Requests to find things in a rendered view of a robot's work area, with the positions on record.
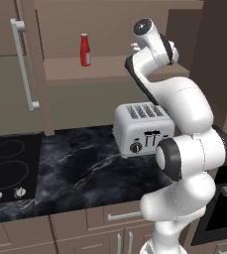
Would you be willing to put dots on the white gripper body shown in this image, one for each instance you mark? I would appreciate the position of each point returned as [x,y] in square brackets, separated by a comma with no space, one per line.
[173,51]

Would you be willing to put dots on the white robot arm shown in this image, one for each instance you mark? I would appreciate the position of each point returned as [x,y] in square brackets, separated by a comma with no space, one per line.
[187,109]

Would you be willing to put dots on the dark brown cabinet door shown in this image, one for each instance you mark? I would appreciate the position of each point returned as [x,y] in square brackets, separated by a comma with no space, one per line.
[217,59]

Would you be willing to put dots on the red ketchup bottle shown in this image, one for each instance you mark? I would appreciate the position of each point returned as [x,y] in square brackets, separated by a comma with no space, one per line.
[85,49]

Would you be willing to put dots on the silver four-slot toaster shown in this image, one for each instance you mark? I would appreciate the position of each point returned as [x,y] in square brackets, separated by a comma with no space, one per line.
[135,132]

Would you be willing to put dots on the black oven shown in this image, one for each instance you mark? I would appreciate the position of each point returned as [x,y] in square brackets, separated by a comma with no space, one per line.
[222,211]

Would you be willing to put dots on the brown cupboard door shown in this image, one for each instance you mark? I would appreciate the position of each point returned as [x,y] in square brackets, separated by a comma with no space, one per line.
[85,243]
[141,236]

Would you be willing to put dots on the black hob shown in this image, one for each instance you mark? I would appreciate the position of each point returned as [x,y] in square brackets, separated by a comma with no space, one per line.
[12,165]

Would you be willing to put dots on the wide brown drawer front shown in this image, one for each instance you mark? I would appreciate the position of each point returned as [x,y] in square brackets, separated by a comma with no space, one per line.
[19,236]

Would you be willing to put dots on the brown open wall cabinet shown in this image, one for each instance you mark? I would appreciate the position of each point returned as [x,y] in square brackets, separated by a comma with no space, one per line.
[105,71]

